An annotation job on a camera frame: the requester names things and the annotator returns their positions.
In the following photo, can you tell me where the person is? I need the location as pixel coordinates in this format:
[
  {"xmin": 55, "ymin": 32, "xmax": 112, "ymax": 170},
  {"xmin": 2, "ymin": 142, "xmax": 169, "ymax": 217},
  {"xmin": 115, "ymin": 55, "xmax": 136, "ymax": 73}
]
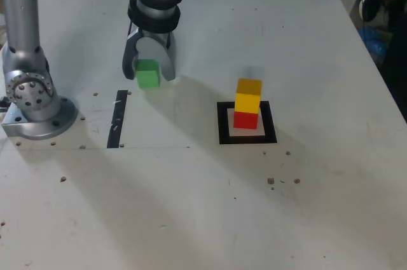
[{"xmin": 362, "ymin": 0, "xmax": 407, "ymax": 125}]

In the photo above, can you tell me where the red cube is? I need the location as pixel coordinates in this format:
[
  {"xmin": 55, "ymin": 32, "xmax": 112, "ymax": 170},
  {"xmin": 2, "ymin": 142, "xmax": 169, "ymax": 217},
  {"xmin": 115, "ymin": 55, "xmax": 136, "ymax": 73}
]
[{"xmin": 233, "ymin": 109, "xmax": 259, "ymax": 130}]

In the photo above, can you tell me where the blue plastic bag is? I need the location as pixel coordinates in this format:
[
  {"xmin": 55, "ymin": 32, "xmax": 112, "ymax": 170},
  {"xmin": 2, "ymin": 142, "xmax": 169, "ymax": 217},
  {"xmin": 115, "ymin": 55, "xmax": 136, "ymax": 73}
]
[{"xmin": 359, "ymin": 27, "xmax": 389, "ymax": 66}]

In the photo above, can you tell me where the black tape square outline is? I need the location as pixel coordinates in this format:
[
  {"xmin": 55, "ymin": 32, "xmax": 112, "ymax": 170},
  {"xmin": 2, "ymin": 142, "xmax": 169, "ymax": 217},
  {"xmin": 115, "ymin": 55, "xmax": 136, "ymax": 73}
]
[{"xmin": 217, "ymin": 100, "xmax": 278, "ymax": 145}]

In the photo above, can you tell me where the black tape strip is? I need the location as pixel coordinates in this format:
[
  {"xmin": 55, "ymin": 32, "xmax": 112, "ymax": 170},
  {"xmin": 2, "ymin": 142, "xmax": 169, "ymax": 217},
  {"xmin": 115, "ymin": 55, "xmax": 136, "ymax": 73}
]
[{"xmin": 106, "ymin": 90, "xmax": 128, "ymax": 149}]

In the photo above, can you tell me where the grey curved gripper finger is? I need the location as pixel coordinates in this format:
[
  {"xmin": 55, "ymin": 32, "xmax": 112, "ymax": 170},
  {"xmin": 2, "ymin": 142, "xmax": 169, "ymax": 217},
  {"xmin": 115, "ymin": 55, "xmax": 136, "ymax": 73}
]
[
  {"xmin": 121, "ymin": 36, "xmax": 141, "ymax": 81},
  {"xmin": 135, "ymin": 37, "xmax": 177, "ymax": 82}
]

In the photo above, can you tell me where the yellow cube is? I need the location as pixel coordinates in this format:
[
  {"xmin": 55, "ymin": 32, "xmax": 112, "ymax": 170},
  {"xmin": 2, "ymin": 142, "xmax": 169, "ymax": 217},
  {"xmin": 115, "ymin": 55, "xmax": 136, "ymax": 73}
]
[{"xmin": 234, "ymin": 78, "xmax": 263, "ymax": 114}]

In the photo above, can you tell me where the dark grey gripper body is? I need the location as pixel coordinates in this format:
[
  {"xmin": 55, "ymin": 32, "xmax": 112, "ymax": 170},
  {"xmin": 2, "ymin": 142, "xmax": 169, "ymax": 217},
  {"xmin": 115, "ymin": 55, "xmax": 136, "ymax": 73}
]
[{"xmin": 128, "ymin": 24, "xmax": 176, "ymax": 50}]

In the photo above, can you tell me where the green cube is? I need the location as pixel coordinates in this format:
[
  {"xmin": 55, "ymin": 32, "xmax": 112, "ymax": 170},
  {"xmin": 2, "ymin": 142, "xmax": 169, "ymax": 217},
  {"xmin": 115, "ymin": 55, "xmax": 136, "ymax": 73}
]
[{"xmin": 135, "ymin": 59, "xmax": 161, "ymax": 89}]

